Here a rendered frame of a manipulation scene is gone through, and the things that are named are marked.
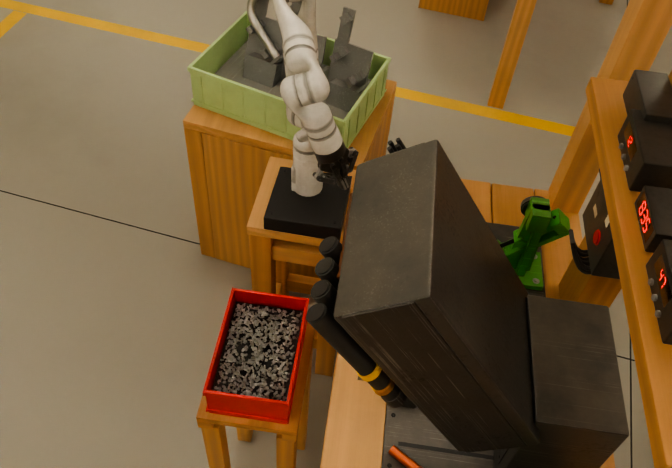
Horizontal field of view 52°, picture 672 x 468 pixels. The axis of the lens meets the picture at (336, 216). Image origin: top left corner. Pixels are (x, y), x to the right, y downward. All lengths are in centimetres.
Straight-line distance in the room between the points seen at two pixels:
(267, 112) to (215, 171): 37
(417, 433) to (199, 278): 159
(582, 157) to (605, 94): 51
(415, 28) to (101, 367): 286
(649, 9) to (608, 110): 35
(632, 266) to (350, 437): 78
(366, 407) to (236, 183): 123
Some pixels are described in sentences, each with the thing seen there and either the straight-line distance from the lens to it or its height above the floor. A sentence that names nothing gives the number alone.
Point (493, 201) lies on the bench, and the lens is 224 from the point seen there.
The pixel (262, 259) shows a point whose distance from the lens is 222.
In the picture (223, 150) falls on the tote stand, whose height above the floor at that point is 69.
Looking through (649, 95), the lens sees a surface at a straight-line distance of 152.
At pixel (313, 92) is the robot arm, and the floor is 154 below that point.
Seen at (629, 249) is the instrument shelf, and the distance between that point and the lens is 132.
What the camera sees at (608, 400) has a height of 124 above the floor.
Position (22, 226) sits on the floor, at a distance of 343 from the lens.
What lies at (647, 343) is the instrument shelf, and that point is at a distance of 121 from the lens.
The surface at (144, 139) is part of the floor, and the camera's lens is 370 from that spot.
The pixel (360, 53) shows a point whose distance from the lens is 249.
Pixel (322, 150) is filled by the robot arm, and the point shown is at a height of 138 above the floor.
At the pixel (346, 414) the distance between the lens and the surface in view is 172.
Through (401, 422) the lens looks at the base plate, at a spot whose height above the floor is 90.
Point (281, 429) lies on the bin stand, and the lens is 181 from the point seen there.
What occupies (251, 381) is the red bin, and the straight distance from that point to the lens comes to 177.
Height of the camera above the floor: 245
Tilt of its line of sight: 49 degrees down
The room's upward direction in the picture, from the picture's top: 5 degrees clockwise
